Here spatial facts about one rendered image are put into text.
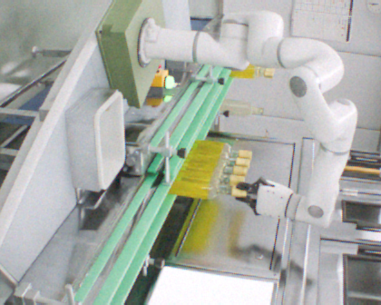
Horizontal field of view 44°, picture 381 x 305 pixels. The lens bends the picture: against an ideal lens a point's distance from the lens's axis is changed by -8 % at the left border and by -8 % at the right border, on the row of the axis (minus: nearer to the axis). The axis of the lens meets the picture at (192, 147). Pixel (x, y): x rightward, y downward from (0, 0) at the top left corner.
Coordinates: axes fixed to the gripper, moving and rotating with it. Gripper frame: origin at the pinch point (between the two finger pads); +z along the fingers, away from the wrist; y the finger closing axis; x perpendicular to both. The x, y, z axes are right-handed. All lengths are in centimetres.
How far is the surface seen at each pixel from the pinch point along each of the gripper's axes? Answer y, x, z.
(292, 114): -232, -568, 149
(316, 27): -88, -575, 126
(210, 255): -12.4, 18.1, 1.2
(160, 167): 6.1, 8.7, 23.8
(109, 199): 6.3, 30.7, 26.5
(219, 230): -12.6, 5.4, 4.5
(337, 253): -16.7, -5.4, -32.4
